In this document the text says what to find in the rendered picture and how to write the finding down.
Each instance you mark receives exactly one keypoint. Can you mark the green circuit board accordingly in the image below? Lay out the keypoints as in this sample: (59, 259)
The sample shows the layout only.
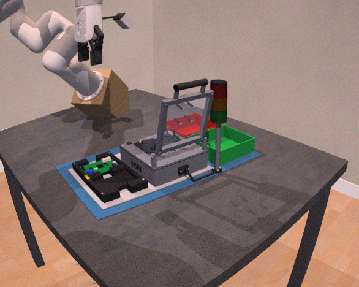
(101, 166)

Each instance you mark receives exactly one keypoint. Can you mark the red bin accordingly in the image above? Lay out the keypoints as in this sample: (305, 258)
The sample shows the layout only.
(210, 125)

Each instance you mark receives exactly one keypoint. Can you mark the green bin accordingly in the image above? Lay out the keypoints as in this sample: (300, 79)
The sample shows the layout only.
(234, 144)

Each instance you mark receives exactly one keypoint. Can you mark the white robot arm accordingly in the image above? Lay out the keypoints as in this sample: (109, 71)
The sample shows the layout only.
(60, 57)

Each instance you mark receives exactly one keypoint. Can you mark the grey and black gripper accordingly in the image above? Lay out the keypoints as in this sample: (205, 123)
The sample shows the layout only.
(89, 28)

